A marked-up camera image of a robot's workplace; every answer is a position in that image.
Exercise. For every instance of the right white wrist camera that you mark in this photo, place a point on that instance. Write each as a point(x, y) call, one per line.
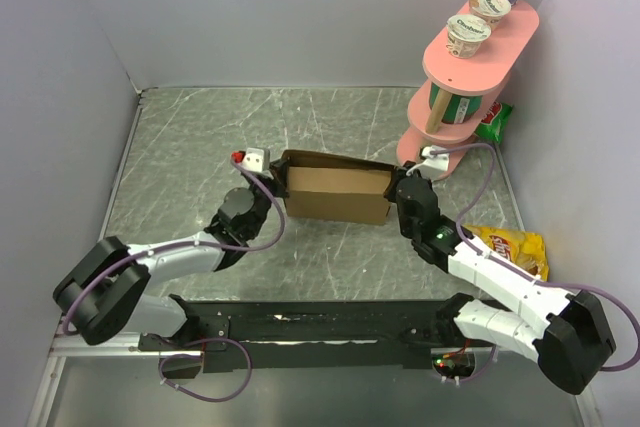
point(434, 161)

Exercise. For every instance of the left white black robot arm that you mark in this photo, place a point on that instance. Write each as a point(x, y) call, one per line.
point(106, 293)

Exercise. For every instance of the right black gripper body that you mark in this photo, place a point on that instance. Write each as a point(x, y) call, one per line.
point(405, 171)

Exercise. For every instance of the chobani yogurt cup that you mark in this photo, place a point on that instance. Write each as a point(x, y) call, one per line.
point(465, 34)
point(491, 11)

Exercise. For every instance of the pink tiered wooden shelf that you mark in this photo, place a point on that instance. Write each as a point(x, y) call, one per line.
point(484, 75)

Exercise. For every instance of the front Chobani yogurt cup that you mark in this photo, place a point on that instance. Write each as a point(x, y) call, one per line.
point(465, 34)

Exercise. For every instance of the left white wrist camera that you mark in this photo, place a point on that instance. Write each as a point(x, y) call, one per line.
point(255, 160)

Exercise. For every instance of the yellow chip bag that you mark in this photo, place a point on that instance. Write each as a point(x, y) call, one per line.
point(527, 250)

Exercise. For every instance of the green can on shelf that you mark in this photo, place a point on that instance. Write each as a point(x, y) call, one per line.
point(461, 108)

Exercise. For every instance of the green chip bag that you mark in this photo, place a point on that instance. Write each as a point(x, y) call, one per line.
point(493, 125)

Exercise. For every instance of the middle Chobani yogurt cup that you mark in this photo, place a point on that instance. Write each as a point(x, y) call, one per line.
point(491, 11)

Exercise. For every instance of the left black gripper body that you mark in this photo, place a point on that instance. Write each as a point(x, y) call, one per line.
point(276, 185)

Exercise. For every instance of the brown cardboard box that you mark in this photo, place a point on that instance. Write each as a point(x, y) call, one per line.
point(330, 187)

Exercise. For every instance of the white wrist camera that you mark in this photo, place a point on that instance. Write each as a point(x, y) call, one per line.
point(255, 160)
point(434, 161)

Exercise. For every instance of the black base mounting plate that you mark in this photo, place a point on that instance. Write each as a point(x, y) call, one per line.
point(310, 334)

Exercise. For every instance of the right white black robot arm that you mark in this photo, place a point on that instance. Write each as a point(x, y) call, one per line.
point(564, 331)

